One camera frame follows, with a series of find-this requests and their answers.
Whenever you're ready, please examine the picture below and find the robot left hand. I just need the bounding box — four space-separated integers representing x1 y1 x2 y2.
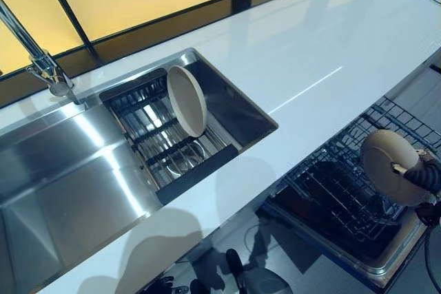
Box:
146 275 190 294

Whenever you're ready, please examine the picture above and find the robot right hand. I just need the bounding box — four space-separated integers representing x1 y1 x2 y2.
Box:
391 147 441 193

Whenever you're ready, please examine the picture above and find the beige round plate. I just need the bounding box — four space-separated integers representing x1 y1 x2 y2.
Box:
360 129 433 207
166 65 209 138

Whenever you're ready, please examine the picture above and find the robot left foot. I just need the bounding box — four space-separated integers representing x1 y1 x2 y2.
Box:
189 278 209 294

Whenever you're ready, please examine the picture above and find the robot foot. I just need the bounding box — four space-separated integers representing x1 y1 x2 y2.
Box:
189 278 209 294
225 248 245 277

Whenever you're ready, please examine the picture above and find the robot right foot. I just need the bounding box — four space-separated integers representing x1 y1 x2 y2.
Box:
225 248 245 277

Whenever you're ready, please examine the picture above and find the robot right leg shell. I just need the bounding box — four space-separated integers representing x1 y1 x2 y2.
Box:
237 266 292 294

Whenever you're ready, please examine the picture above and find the stainless steel sink basin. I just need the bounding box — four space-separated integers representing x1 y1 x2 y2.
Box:
0 48 279 294

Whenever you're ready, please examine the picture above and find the black dish drying rack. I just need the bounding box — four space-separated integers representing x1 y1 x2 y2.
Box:
99 68 240 205

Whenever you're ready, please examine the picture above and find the chrome pull-down kitchen faucet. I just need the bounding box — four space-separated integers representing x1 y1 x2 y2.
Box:
0 0 85 105

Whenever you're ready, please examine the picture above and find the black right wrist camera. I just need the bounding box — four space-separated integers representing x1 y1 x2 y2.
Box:
415 201 441 226

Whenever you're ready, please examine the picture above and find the dishwasher wire rack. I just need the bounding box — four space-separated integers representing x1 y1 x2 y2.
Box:
285 96 441 243

